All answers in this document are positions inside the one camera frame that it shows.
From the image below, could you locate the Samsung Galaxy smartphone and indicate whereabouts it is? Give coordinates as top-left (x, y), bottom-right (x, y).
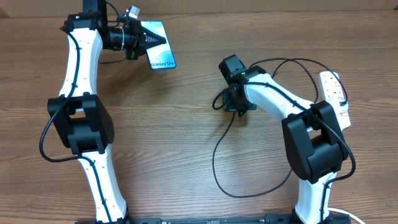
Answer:
top-left (141, 21), bottom-right (177, 70)

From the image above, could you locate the black USB charging cable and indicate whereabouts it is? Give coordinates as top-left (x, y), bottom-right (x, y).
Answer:
top-left (211, 57), bottom-right (349, 199)

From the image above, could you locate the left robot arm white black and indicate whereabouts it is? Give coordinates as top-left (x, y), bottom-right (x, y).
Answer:
top-left (39, 1), bottom-right (175, 223)

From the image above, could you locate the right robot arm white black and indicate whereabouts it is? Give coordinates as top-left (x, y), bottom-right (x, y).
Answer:
top-left (218, 55), bottom-right (356, 223)

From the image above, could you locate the white charger adapter plug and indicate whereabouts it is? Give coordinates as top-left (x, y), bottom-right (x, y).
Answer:
top-left (327, 98), bottom-right (349, 114)

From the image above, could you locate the white power strip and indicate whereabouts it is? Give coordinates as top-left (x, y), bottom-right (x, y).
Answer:
top-left (318, 71), bottom-right (351, 130)

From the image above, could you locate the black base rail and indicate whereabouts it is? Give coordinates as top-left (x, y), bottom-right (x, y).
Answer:
top-left (74, 213), bottom-right (352, 224)

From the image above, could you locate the white power strip cord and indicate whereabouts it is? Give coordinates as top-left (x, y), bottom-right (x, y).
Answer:
top-left (328, 207), bottom-right (366, 224)

